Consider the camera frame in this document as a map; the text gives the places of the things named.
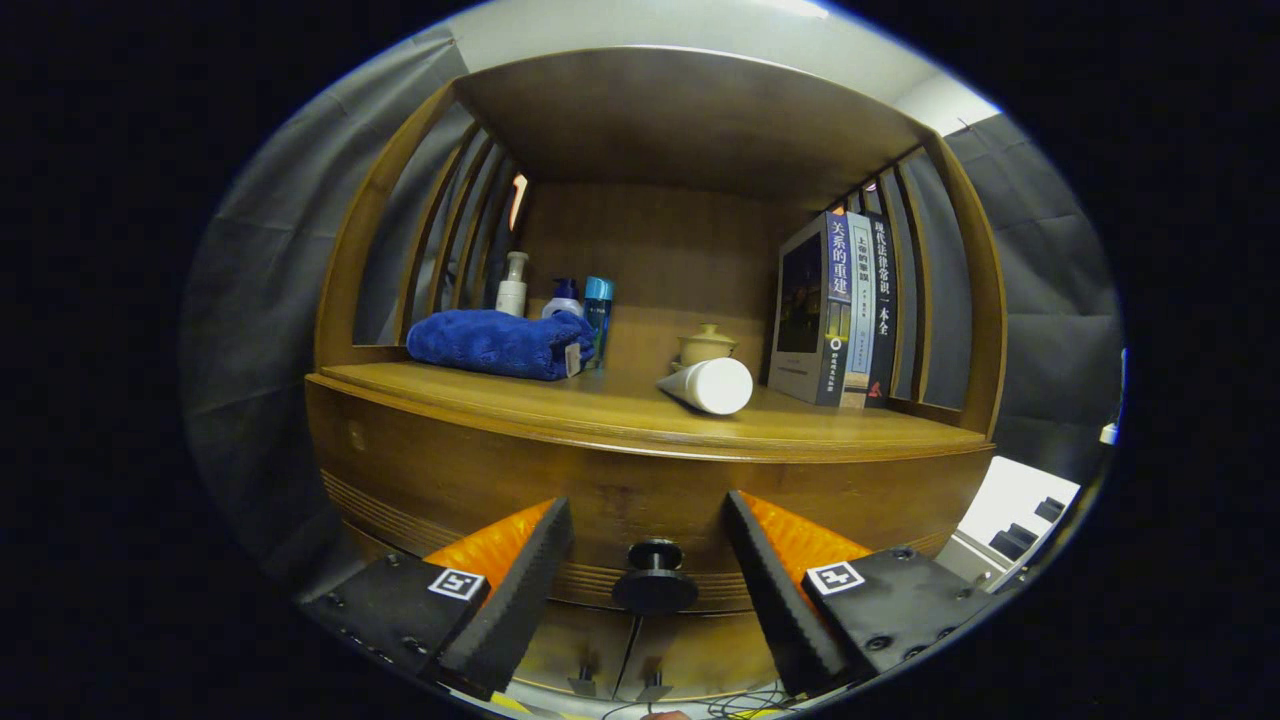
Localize blue spine book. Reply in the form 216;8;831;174
767;210;854;408

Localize black spine book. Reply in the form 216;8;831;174
865;215;899;409

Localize grey spine book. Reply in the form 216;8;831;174
840;211;876;409

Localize wooden countertop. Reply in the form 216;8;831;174
305;355;994;464

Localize blue folded towel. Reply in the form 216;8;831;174
406;309;597;382

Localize clear blue bottle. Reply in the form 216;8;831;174
583;276;615;371

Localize white squeeze tube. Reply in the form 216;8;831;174
656;357;755;416

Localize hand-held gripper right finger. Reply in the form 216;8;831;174
722;490;999;699

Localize white table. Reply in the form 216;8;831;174
935;456;1083;591

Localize black cables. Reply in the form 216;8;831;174
600;612;801;720

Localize brown wooden drawer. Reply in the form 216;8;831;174
305;380;996;616

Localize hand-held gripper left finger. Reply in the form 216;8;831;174
295;496;576;701

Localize white bottle with blue cap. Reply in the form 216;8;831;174
541;277;584;321

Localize white pump bottle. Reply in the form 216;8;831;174
495;251;530;319

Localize brown wooden cabinet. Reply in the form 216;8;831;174
305;45;1009;701

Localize black backdrop cloth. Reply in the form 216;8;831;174
180;25;1123;591

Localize beige lidded tea cup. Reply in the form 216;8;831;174
670;323;741;373

